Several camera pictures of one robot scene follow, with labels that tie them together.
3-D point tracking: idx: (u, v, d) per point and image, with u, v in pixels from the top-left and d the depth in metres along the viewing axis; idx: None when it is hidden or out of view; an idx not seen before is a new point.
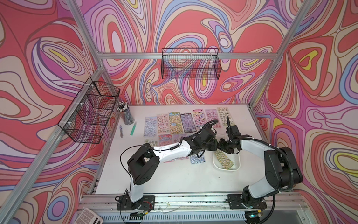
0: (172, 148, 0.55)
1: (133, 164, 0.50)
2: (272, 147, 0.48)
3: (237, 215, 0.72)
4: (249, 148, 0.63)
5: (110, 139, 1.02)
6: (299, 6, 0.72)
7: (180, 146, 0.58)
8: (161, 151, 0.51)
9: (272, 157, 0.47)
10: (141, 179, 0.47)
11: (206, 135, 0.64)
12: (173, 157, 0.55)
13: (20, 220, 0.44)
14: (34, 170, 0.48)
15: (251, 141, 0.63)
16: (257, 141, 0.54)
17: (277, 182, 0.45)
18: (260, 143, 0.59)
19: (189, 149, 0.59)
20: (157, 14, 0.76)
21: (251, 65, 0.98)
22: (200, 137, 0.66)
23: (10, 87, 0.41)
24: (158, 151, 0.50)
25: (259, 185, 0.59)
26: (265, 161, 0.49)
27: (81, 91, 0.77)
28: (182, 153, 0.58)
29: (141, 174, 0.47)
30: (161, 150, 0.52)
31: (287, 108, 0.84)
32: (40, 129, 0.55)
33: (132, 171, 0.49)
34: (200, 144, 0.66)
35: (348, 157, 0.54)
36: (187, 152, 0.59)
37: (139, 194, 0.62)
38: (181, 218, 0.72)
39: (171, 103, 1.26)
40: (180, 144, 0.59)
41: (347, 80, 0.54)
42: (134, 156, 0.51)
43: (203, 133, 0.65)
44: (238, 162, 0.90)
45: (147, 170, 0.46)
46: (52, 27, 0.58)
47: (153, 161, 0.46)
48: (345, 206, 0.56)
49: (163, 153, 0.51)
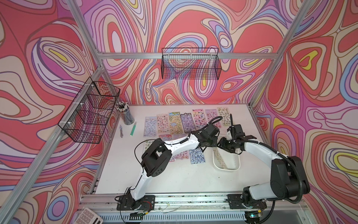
0: (182, 141, 0.59)
1: (148, 158, 0.54)
2: (279, 155, 0.50)
3: (237, 215, 0.72)
4: (253, 151, 0.60)
5: (110, 139, 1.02)
6: (299, 6, 0.72)
7: (189, 139, 0.62)
8: (172, 145, 0.55)
9: (281, 167, 0.44)
10: (155, 171, 0.51)
11: (212, 129, 0.69)
12: (182, 150, 0.59)
13: (20, 220, 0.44)
14: (34, 170, 0.50)
15: (257, 145, 0.59)
16: (263, 145, 0.58)
17: (283, 192, 0.43)
18: (267, 150, 0.55)
19: (197, 142, 0.63)
20: (157, 14, 0.76)
21: (251, 65, 0.98)
22: (207, 131, 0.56)
23: (10, 87, 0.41)
24: (169, 145, 0.55)
25: (261, 189, 0.58)
26: (271, 170, 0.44)
27: (81, 91, 0.77)
28: (191, 146, 0.62)
29: (155, 166, 0.51)
30: (172, 143, 0.56)
31: (287, 108, 0.84)
32: (39, 129, 0.55)
33: (147, 164, 0.54)
34: (206, 138, 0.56)
35: (348, 157, 0.54)
36: (195, 145, 0.63)
37: (142, 192, 0.63)
38: (181, 218, 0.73)
39: (171, 103, 1.26)
40: (189, 138, 0.63)
41: (347, 80, 0.54)
42: (148, 150, 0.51)
43: (209, 128, 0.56)
44: (238, 162, 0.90)
45: (161, 163, 0.51)
46: (52, 26, 0.59)
47: (167, 154, 0.50)
48: (346, 206, 0.56)
49: (175, 146, 0.55)
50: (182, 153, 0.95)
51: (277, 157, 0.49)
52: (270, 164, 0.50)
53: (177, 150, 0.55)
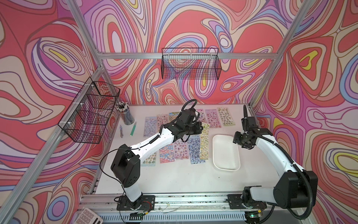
0: (151, 141, 0.52)
1: (116, 167, 0.48)
2: (294, 167, 0.44)
3: (237, 215, 0.72)
4: (264, 148, 0.55)
5: (110, 139, 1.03)
6: (299, 6, 0.72)
7: (160, 136, 0.55)
8: (140, 149, 0.48)
9: (292, 182, 0.40)
10: (128, 180, 0.45)
11: (187, 116, 0.61)
12: (155, 150, 0.52)
13: (20, 220, 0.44)
14: (34, 170, 0.50)
15: (271, 145, 0.53)
16: (277, 147, 0.52)
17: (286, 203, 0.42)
18: (281, 155, 0.49)
19: (172, 135, 0.57)
20: (157, 14, 0.76)
21: (251, 65, 0.98)
22: (182, 120, 0.63)
23: (10, 87, 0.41)
24: (136, 150, 0.48)
25: (262, 192, 0.58)
26: (279, 179, 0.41)
27: (81, 91, 0.77)
28: (166, 142, 0.56)
29: (126, 177, 0.45)
30: (140, 147, 0.49)
31: (287, 108, 0.84)
32: (40, 129, 0.55)
33: (118, 175, 0.47)
34: (182, 128, 0.64)
35: (348, 157, 0.54)
36: (170, 139, 0.57)
37: (137, 192, 0.62)
38: (181, 218, 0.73)
39: (171, 103, 1.26)
40: (160, 135, 0.56)
41: (347, 80, 0.54)
42: (114, 160, 0.48)
43: (183, 115, 0.63)
44: (238, 162, 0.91)
45: (129, 171, 0.44)
46: (52, 26, 0.59)
47: (133, 162, 0.44)
48: (346, 206, 0.56)
49: (143, 149, 0.49)
50: (182, 153, 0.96)
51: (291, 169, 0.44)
52: (278, 169, 0.48)
53: (148, 151, 0.49)
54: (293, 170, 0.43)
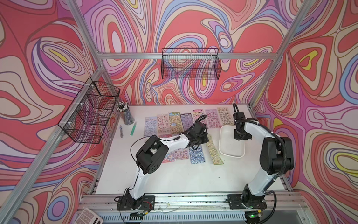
0: (175, 138, 0.63)
1: (143, 155, 0.54)
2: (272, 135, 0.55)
3: (237, 215, 0.72)
4: (251, 130, 0.66)
5: (110, 139, 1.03)
6: (299, 6, 0.72)
7: (181, 137, 0.67)
8: (166, 141, 0.58)
9: (270, 144, 0.50)
10: (152, 167, 0.52)
11: (199, 128, 0.74)
12: (174, 148, 0.61)
13: (20, 220, 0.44)
14: (34, 170, 0.50)
15: (254, 125, 0.64)
16: (259, 126, 0.63)
17: (268, 165, 0.50)
18: (262, 129, 0.59)
19: (187, 140, 0.67)
20: (157, 14, 0.76)
21: (251, 65, 0.98)
22: (195, 130, 0.75)
23: (10, 87, 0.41)
24: (164, 141, 0.57)
25: (257, 179, 0.62)
26: (262, 146, 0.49)
27: (81, 91, 0.77)
28: (182, 144, 0.66)
29: (152, 163, 0.52)
30: (167, 140, 0.59)
31: (287, 108, 0.84)
32: (40, 129, 0.55)
33: (141, 162, 0.54)
34: (194, 137, 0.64)
35: (348, 157, 0.54)
36: (185, 143, 0.67)
37: (141, 191, 0.63)
38: (181, 218, 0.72)
39: (171, 103, 1.26)
40: (181, 136, 0.67)
41: (347, 80, 0.54)
42: (142, 146, 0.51)
43: (196, 127, 0.75)
44: (243, 150, 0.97)
45: (157, 157, 0.52)
46: (52, 27, 0.58)
47: (164, 150, 0.52)
48: (346, 206, 0.56)
49: (168, 142, 0.58)
50: (182, 153, 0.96)
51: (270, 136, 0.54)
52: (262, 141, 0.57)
53: (171, 146, 0.58)
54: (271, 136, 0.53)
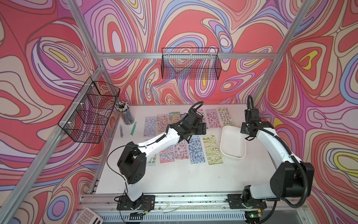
0: (158, 139, 0.54)
1: (124, 163, 0.49)
2: (292, 158, 0.45)
3: (237, 215, 0.72)
4: (265, 141, 0.56)
5: (110, 139, 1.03)
6: (299, 6, 0.72)
7: (167, 136, 0.56)
8: (147, 146, 0.50)
9: (288, 171, 0.42)
10: (134, 178, 0.47)
11: (193, 118, 0.63)
12: (161, 148, 0.54)
13: (20, 220, 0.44)
14: (34, 170, 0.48)
15: (270, 138, 0.54)
16: (277, 140, 0.52)
17: (282, 192, 0.43)
18: (280, 146, 0.50)
19: (177, 136, 0.58)
20: (157, 14, 0.76)
21: (251, 65, 0.98)
22: (188, 122, 0.65)
23: (10, 87, 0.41)
24: (144, 147, 0.49)
25: (261, 189, 0.59)
26: (278, 169, 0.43)
27: (81, 91, 0.77)
28: (171, 141, 0.56)
29: (132, 173, 0.47)
30: (148, 145, 0.50)
31: (287, 108, 0.84)
32: (40, 129, 0.55)
33: (124, 172, 0.49)
34: (188, 129, 0.65)
35: (348, 157, 0.54)
36: (175, 140, 0.58)
37: (138, 192, 0.62)
38: (181, 218, 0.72)
39: (171, 103, 1.26)
40: (166, 134, 0.57)
41: (347, 80, 0.54)
42: (121, 156, 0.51)
43: (190, 117, 0.64)
44: (244, 150, 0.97)
45: (135, 168, 0.46)
46: (52, 26, 0.59)
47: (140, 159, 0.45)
48: (346, 206, 0.56)
49: (150, 147, 0.50)
50: (182, 153, 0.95)
51: (288, 159, 0.45)
52: (275, 159, 0.50)
53: (154, 150, 0.50)
54: (291, 161, 0.44)
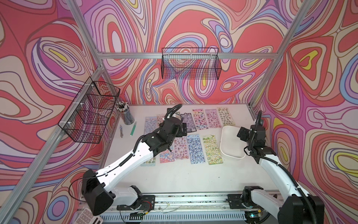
0: (122, 162, 0.45)
1: (88, 192, 0.43)
2: (299, 191, 0.43)
3: (237, 215, 0.72)
4: (268, 169, 0.54)
5: (110, 139, 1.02)
6: (299, 6, 0.72)
7: (134, 155, 0.47)
8: (107, 174, 0.42)
9: (297, 207, 0.39)
10: (99, 211, 0.42)
11: (169, 127, 0.53)
12: (130, 169, 0.46)
13: (20, 220, 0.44)
14: (34, 170, 0.50)
15: (273, 166, 0.52)
16: (281, 170, 0.50)
17: None
18: (285, 178, 0.47)
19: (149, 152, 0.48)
20: (157, 14, 0.76)
21: (251, 65, 0.98)
22: (165, 130, 0.55)
23: (10, 87, 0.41)
24: (104, 176, 0.42)
25: (264, 201, 0.57)
26: (284, 202, 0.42)
27: (81, 91, 0.77)
28: (142, 159, 0.48)
29: (93, 207, 0.40)
30: (108, 171, 0.42)
31: (287, 108, 0.84)
32: (40, 129, 0.55)
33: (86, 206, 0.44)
34: (165, 139, 0.56)
35: (348, 157, 0.54)
36: (148, 156, 0.49)
37: (131, 199, 0.61)
38: (181, 218, 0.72)
39: (171, 103, 1.26)
40: (134, 153, 0.47)
41: (347, 80, 0.54)
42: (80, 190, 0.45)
43: (166, 125, 0.54)
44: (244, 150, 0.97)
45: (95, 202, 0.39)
46: (52, 26, 0.59)
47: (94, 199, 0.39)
48: (345, 206, 0.56)
49: (111, 173, 0.42)
50: (182, 153, 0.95)
51: (295, 192, 0.42)
52: (281, 190, 0.47)
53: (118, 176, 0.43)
54: (298, 194, 0.42)
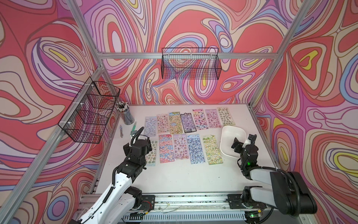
0: (105, 199, 0.46)
1: None
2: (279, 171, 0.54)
3: (237, 215, 0.72)
4: (257, 175, 0.62)
5: (110, 139, 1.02)
6: (299, 6, 0.72)
7: (115, 187, 0.49)
8: (93, 216, 0.42)
9: (278, 176, 0.47)
10: None
11: (139, 151, 0.58)
12: (114, 202, 0.48)
13: (20, 220, 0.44)
14: (34, 170, 0.50)
15: (259, 169, 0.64)
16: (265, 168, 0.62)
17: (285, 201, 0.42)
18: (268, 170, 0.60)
19: (127, 179, 0.52)
20: (157, 14, 0.76)
21: (251, 65, 0.98)
22: (135, 155, 0.59)
23: (10, 87, 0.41)
24: (90, 219, 0.41)
25: (262, 195, 0.58)
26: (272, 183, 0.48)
27: (81, 91, 0.77)
28: (124, 188, 0.51)
29: None
30: (94, 213, 0.43)
31: (287, 108, 0.84)
32: (40, 129, 0.55)
33: None
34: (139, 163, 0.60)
35: (348, 157, 0.54)
36: (127, 183, 0.52)
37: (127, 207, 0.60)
38: (181, 218, 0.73)
39: (171, 103, 1.26)
40: (114, 185, 0.50)
41: (347, 80, 0.54)
42: None
43: (135, 150, 0.58)
44: None
45: None
46: (52, 26, 0.59)
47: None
48: (345, 206, 0.56)
49: (97, 213, 0.43)
50: (182, 153, 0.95)
51: None
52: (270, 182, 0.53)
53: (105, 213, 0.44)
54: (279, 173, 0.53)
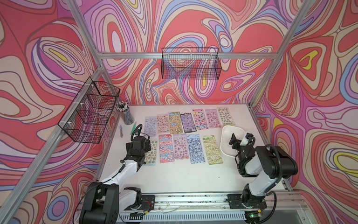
0: (121, 170, 0.54)
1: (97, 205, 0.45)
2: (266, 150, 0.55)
3: (237, 215, 0.72)
4: (250, 165, 0.68)
5: (110, 139, 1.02)
6: (299, 6, 0.72)
7: (127, 165, 0.58)
8: (112, 178, 0.48)
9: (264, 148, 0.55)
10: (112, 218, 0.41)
11: (139, 143, 0.67)
12: (125, 177, 0.53)
13: (20, 220, 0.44)
14: (34, 170, 0.50)
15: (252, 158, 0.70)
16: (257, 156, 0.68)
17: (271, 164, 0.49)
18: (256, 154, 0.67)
19: (135, 163, 0.61)
20: (157, 14, 0.76)
21: (251, 65, 0.98)
22: (136, 148, 0.68)
23: (10, 87, 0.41)
24: (110, 180, 0.48)
25: (258, 182, 0.61)
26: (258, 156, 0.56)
27: (81, 91, 0.77)
28: (132, 169, 0.58)
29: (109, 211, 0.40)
30: (112, 177, 0.50)
31: (287, 108, 0.84)
32: (40, 129, 0.55)
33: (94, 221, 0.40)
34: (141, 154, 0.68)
35: (348, 157, 0.54)
36: (135, 166, 0.61)
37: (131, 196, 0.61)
38: (181, 218, 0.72)
39: (171, 103, 1.26)
40: (126, 164, 0.59)
41: (347, 80, 0.54)
42: (86, 206, 0.41)
43: (135, 143, 0.67)
44: None
45: (111, 202, 0.41)
46: (52, 26, 0.59)
47: (112, 189, 0.43)
48: (346, 206, 0.56)
49: (115, 178, 0.49)
50: (182, 153, 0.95)
51: None
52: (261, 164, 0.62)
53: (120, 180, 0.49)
54: None
